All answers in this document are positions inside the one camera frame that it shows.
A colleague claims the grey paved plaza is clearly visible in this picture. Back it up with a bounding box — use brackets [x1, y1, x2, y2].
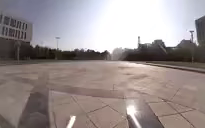
[0, 59, 205, 128]

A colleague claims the row of trees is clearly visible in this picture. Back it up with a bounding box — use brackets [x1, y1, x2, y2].
[110, 43, 205, 64]
[26, 45, 111, 61]

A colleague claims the tall floodlight pole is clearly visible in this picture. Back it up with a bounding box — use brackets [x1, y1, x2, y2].
[55, 35, 61, 52]

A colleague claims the robot's own part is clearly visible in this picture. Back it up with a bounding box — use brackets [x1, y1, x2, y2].
[125, 105, 142, 128]
[65, 115, 77, 128]

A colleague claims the raised stone kerb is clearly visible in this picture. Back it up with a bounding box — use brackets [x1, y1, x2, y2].
[141, 61, 205, 76]

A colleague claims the grass strip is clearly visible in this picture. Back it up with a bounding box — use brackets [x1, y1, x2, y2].
[149, 60, 205, 72]

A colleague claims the street lamp pole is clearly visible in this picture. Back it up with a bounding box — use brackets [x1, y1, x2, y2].
[189, 30, 195, 64]

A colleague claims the pale building with window rows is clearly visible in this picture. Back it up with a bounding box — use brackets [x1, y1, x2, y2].
[0, 10, 34, 61]

